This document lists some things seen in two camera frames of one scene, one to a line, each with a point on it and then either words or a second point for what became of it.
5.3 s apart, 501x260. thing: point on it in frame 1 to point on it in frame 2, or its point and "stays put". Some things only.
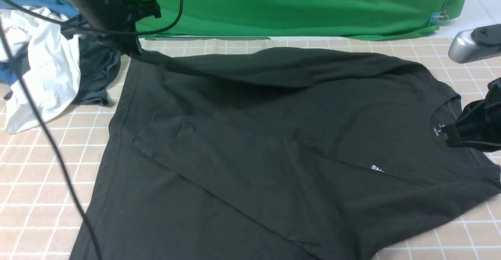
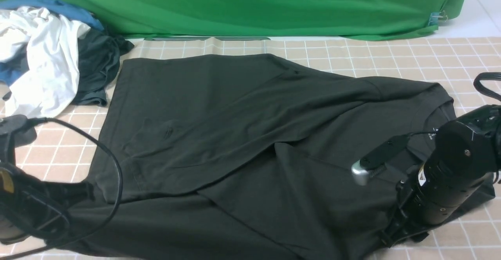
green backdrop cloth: (370, 9) stays put
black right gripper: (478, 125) to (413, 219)
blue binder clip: (436, 17) stays put
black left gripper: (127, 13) to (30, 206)
